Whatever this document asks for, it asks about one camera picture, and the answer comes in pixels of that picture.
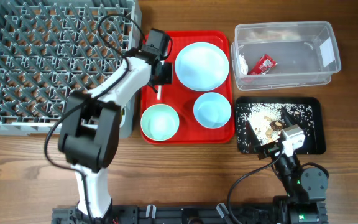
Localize black waste tray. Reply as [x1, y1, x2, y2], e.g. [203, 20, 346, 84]
[235, 96, 326, 154]

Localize grey dishwasher rack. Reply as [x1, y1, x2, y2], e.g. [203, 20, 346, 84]
[0, 0, 142, 136]

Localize yellow plastic cup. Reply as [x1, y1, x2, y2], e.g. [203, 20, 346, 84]
[120, 106, 126, 126]

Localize green bowl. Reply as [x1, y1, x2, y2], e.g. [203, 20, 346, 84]
[140, 104, 180, 141]

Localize food scraps and rice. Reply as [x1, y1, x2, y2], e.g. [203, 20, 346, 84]
[235, 103, 316, 154]

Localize small light blue bowl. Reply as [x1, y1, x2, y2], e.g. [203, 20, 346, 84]
[193, 92, 232, 129]

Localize large light blue plate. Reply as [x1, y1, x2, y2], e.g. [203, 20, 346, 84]
[174, 42, 229, 91]

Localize red plastic tray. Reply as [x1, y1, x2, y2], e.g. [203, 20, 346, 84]
[140, 30, 234, 145]

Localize clear plastic waste bin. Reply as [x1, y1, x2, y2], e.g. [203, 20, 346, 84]
[231, 21, 342, 91]

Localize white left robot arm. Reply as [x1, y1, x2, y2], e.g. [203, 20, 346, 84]
[58, 57, 173, 223]

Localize white plastic spoon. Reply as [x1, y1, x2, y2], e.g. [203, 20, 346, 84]
[157, 85, 162, 100]

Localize red sauce packet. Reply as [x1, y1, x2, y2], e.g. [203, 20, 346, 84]
[249, 54, 277, 75]

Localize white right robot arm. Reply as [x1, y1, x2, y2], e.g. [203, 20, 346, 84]
[233, 103, 329, 223]

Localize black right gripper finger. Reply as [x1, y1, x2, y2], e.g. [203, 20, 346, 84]
[280, 108, 295, 127]
[246, 121, 261, 149]

